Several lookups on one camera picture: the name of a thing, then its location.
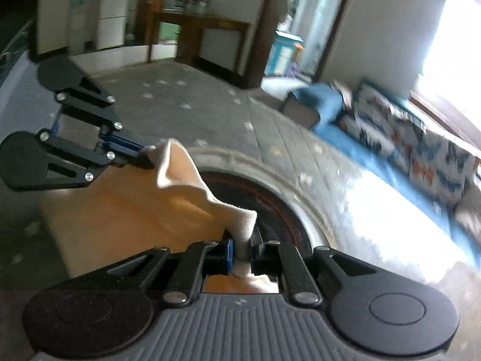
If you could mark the beige garment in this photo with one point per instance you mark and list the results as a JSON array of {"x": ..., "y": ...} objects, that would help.
[{"x": 112, "y": 214}]

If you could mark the blue white small cabinet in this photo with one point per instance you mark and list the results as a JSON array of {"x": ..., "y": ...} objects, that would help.
[{"x": 280, "y": 54}]

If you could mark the round black induction cooktop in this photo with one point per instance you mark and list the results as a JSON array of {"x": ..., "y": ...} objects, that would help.
[{"x": 285, "y": 210}]

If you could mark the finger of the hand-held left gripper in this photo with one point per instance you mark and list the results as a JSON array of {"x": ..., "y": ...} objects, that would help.
[
  {"x": 135, "y": 160},
  {"x": 127, "y": 142}
]

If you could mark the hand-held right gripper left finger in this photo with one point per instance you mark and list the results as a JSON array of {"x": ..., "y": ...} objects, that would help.
[{"x": 229, "y": 257}]

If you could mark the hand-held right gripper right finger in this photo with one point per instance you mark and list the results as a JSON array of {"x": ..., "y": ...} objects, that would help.
[{"x": 257, "y": 257}]

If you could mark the blue quilted armrest cover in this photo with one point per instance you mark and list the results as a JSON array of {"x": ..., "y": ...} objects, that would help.
[{"x": 319, "y": 99}]

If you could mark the white refrigerator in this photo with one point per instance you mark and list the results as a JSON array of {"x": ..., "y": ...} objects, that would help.
[{"x": 112, "y": 15}]

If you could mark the dark wooden console table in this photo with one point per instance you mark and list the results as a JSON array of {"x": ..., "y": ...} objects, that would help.
[{"x": 225, "y": 24}]

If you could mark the green framed window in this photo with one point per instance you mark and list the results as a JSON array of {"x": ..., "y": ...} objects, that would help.
[{"x": 462, "y": 45}]

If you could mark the orange container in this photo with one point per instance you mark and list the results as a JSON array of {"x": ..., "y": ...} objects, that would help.
[{"x": 298, "y": 47}]

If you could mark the beige knitted throw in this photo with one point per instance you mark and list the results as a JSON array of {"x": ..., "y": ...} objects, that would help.
[{"x": 344, "y": 90}]

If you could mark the dark wooden door frame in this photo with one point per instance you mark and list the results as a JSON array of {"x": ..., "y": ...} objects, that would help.
[{"x": 270, "y": 26}]

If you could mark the beige cushion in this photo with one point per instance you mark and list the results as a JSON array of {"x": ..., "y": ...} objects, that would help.
[{"x": 468, "y": 214}]

